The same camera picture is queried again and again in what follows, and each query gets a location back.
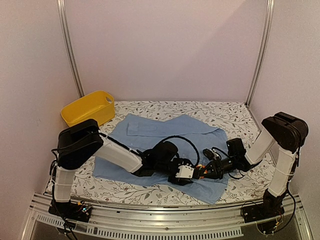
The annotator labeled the yellow plastic basket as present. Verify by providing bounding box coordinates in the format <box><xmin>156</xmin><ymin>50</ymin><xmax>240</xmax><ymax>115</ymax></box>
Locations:
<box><xmin>60</xmin><ymin>90</ymin><xmax>115</xmax><ymax>127</ymax></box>

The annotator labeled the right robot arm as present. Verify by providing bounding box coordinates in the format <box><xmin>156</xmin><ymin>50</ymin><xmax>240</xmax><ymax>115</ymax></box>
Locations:
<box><xmin>200</xmin><ymin>112</ymin><xmax>309</xmax><ymax>218</ymax></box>

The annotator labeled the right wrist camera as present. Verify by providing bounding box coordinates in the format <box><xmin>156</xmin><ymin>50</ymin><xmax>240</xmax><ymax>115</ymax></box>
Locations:
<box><xmin>202</xmin><ymin>138</ymin><xmax>247</xmax><ymax>162</ymax></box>

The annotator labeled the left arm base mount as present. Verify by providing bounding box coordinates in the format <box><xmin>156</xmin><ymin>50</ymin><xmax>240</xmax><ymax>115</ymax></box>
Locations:
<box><xmin>48</xmin><ymin>200</ymin><xmax>92</xmax><ymax>223</ymax></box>

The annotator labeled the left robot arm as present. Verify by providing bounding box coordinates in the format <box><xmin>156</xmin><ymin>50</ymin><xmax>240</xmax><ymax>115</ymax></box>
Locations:
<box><xmin>50</xmin><ymin>119</ymin><xmax>198</xmax><ymax>217</ymax></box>

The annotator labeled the left black cable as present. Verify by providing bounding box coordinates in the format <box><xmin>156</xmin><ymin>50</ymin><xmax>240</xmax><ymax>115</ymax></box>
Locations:
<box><xmin>162</xmin><ymin>135</ymin><xmax>201</xmax><ymax>166</ymax></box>

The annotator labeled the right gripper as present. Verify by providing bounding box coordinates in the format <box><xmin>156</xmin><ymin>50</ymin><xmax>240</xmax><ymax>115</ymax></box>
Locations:
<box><xmin>198</xmin><ymin>156</ymin><xmax>238</xmax><ymax>180</ymax></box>

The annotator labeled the aluminium front rail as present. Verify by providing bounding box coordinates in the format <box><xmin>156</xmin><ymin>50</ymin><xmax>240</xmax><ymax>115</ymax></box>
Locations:
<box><xmin>21</xmin><ymin>193</ymin><xmax>314</xmax><ymax>240</ymax></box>

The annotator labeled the blue button-up shirt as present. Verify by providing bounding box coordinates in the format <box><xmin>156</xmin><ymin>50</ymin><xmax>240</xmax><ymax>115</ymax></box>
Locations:
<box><xmin>93</xmin><ymin>114</ymin><xmax>229</xmax><ymax>204</ymax></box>

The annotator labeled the aluminium corner post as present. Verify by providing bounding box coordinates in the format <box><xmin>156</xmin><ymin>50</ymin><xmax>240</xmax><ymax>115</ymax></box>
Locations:
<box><xmin>56</xmin><ymin>0</ymin><xmax>85</xmax><ymax>98</ymax></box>
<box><xmin>245</xmin><ymin>0</ymin><xmax>275</xmax><ymax>108</ymax></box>

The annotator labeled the right aluminium corner post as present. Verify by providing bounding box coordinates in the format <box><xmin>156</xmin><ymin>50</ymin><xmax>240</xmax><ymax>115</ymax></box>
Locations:
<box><xmin>245</xmin><ymin>0</ymin><xmax>275</xmax><ymax>108</ymax></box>

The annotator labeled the yellow orange flower brooch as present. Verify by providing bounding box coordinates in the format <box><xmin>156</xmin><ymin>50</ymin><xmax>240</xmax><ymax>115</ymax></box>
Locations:
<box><xmin>195</xmin><ymin>164</ymin><xmax>208</xmax><ymax>179</ymax></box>

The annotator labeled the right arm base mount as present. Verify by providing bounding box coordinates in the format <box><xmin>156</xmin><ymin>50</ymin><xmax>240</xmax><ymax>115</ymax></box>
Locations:
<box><xmin>240</xmin><ymin>201</ymin><xmax>285</xmax><ymax>235</ymax></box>

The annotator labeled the left aluminium corner post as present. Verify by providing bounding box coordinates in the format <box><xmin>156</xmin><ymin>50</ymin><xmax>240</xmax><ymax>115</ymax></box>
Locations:
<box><xmin>56</xmin><ymin>0</ymin><xmax>85</xmax><ymax>98</ymax></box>

